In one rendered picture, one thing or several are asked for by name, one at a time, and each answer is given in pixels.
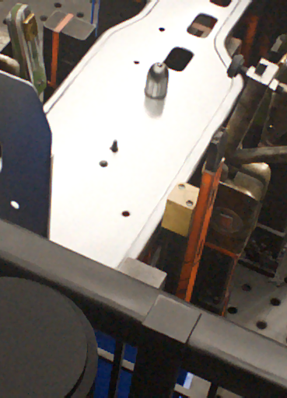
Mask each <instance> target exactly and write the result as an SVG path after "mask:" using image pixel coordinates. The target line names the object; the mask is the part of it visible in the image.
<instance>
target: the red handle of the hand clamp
mask: <svg viewBox="0 0 287 398"><path fill-rule="evenodd" d="M269 162H287V146H282V147H270V148H245V149H237V150H236V152H235V154H234V156H233V159H232V161H231V162H230V163H229V165H237V164H252V163H269Z"/></svg>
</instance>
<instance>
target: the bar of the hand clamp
mask: <svg viewBox="0 0 287 398"><path fill-rule="evenodd" d="M243 58H244V56H243V55H242V54H239V55H235V56H234V57H233V59H232V60H231V63H230V65H229V67H228V69H227V71H226V73H227V74H228V75H227V77H228V78H230V79H232V78H235V79H236V77H237V76H238V74H239V73H240V75H242V76H244V77H245V78H244V81H246V82H248V83H247V84H246V87H245V89H244V91H243V94H242V96H241V97H240V101H239V102H238V104H237V106H236V109H235V110H234V113H233V114H232V116H231V118H230V119H229V123H228V125H227V127H226V130H227V132H228V135H229V136H228V140H227V143H226V150H225V153H224V156H223V158H224V159H225V160H224V163H225V164H226V166H227V167H228V165H229V163H230V162H231V161H232V159H233V156H234V154H235V152H236V150H237V149H238V148H239V147H240V143H241V141H242V140H243V138H244V137H245V135H246V133H247V130H248V129H249V127H250V125H251V123H252V120H253V119H254V116H255V114H256V112H257V111H258V109H259V107H260V105H261V103H262V101H263V99H264V98H265V95H266V93H268V94H270V95H272V94H273V93H277V94H278V95H279V96H281V94H282V92H283V90H284V87H282V86H280V85H278V82H279V80H277V79H276V78H275V76H276V74H277V72H278V70H279V67H278V66H277V65H274V64H272V63H270V62H268V61H266V60H264V59H261V60H260V62H259V64H258V66H257V68H255V67H253V66H251V67H250V68H247V67H245V66H243V64H244V62H245V59H243Z"/></svg>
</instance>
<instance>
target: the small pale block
mask: <svg viewBox="0 0 287 398"><path fill-rule="evenodd" d="M198 194H199V188H197V187H193V186H191V185H189V184H187V183H183V182H181V181H179V180H178V181H177V183H176V184H175V185H174V187H173V189H172V191H171V192H170V194H169V196H168V198H167V199H166V204H165V208H164V213H163V222H162V225H161V228H160V229H161V230H162V232H163V241H162V245H161V250H160V255H159V263H158V267H157V269H159V270H161V271H163V272H166V273H167V278H166V281H165V286H164V291H165V292H169V293H170V294H172V295H175V294H176V290H177V288H178V284H179V280H180V272H181V268H182V265H183V263H184V262H183V260H184V254H185V250H186V246H187V243H188V239H189V235H190V231H191V224H192V219H193V216H194V209H195V205H196V201H198Z"/></svg>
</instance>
